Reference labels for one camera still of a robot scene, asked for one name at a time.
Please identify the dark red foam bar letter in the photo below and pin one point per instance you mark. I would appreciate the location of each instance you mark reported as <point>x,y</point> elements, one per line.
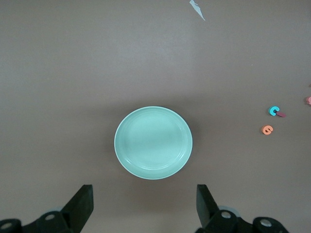
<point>281,114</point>

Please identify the white tape scrap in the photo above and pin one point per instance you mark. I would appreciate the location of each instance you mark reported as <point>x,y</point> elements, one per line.
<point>198,9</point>

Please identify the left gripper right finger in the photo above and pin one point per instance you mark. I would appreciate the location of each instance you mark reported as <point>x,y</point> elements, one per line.
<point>206,208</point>

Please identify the brown table cover sheet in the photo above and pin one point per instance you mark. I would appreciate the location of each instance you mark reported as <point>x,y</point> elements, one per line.
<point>48,72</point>

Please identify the orange foam letter e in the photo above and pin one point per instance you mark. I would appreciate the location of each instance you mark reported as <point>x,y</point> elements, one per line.
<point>264,131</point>

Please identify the green plate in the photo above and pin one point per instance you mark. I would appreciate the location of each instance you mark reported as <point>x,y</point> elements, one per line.
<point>153,143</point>

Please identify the teal foam letter c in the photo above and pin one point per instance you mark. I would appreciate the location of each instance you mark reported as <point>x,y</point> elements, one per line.
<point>271,110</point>

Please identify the pink foam letter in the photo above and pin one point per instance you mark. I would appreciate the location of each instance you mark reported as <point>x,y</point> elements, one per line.
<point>309,100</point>

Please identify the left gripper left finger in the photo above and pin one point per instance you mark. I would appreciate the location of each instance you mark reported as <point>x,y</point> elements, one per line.
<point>77,208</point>

